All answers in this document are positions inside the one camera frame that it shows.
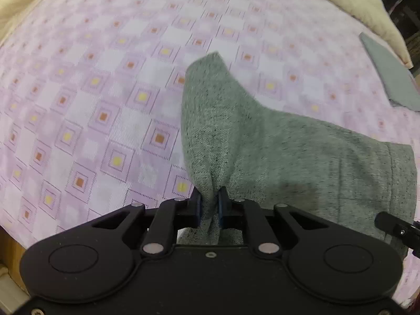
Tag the grey speckled pants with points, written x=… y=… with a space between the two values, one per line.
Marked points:
x=229 y=140

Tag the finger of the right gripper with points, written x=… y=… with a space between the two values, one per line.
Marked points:
x=406 y=233

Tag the folded blue-grey garment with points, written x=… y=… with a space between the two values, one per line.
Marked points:
x=399 y=84

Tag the purple patterned bed sheet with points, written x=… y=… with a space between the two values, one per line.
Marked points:
x=91 y=95

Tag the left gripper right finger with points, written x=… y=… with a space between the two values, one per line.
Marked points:
x=231 y=211

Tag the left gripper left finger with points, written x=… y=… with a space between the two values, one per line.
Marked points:
x=190 y=210

